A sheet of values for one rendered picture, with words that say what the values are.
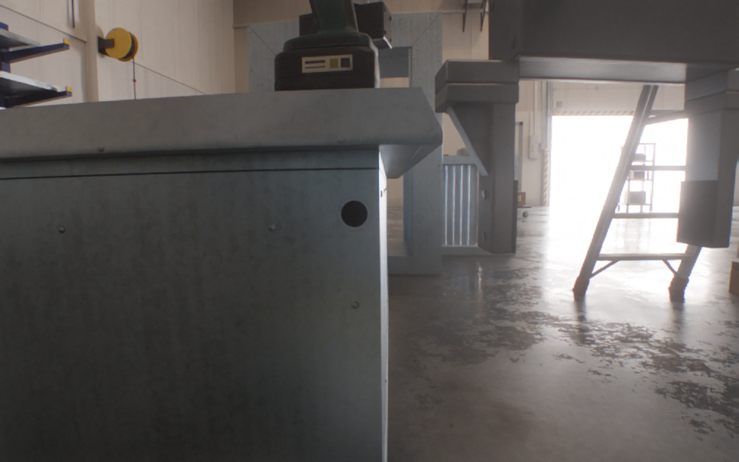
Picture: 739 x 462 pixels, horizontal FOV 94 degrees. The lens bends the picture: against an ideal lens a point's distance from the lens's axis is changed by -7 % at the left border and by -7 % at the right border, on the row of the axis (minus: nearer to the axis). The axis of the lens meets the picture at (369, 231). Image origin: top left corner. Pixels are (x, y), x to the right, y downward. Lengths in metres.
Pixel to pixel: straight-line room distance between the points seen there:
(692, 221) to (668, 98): 11.90
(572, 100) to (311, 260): 10.73
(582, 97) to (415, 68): 8.99
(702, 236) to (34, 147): 0.60
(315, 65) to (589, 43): 0.28
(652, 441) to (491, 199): 0.91
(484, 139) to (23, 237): 0.56
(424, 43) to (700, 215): 2.24
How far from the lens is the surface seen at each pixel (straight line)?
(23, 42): 5.47
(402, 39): 2.46
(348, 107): 0.40
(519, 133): 10.52
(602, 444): 1.02
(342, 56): 0.43
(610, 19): 0.24
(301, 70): 0.44
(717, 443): 1.14
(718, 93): 0.29
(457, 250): 3.05
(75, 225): 0.57
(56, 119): 0.54
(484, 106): 0.22
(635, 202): 9.64
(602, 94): 11.38
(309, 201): 0.43
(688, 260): 2.36
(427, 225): 2.31
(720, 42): 0.28
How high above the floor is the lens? 0.55
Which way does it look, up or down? 7 degrees down
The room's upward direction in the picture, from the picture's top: 1 degrees counter-clockwise
